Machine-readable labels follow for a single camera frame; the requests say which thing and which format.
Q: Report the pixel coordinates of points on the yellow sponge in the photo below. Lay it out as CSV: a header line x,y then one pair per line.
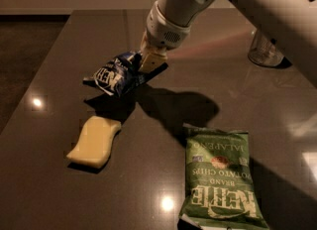
x,y
94,145

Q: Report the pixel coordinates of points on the metal mesh cup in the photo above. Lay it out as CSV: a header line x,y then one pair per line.
x,y
263,52

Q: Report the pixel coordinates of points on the green jalapeno chip bag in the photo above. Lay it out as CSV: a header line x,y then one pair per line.
x,y
219,188

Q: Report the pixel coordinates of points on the blue chip bag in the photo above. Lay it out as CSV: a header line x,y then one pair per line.
x,y
122,74

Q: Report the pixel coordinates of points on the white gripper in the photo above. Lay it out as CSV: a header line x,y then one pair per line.
x,y
163,30

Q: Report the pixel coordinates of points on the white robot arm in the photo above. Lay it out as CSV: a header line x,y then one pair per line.
x,y
290,25

